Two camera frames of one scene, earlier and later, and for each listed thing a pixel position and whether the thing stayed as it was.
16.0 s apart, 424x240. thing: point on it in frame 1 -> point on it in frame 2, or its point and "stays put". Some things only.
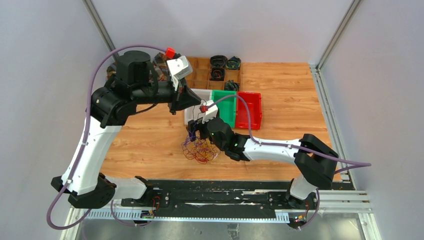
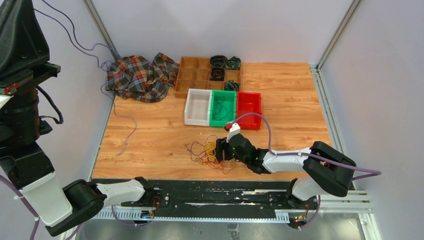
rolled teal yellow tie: (234, 63) stays put
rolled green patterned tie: (231, 85) stays put
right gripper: (193, 126) -> (219, 149)
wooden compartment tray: (199, 78) stays put
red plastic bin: (254, 100) stays put
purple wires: (198, 144) -> (197, 150)
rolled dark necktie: (217, 73) stays put
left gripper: (185, 98) -> (23, 46)
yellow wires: (203, 148) stays put
